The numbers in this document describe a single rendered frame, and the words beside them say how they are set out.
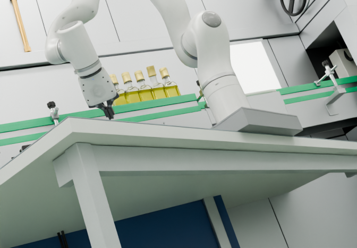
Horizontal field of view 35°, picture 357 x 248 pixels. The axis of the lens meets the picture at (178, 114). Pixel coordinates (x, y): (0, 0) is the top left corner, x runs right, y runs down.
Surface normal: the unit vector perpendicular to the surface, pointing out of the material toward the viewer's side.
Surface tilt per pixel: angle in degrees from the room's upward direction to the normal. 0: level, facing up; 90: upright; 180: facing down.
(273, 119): 90
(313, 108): 90
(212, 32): 119
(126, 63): 90
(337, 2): 90
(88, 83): 132
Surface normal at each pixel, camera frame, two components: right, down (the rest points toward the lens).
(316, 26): -0.89, 0.15
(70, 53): -0.39, 0.53
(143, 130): 0.71, -0.46
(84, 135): 0.32, 0.88
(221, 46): 0.59, 0.09
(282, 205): 0.33, -0.44
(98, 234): -0.63, -0.07
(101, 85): 0.15, 0.37
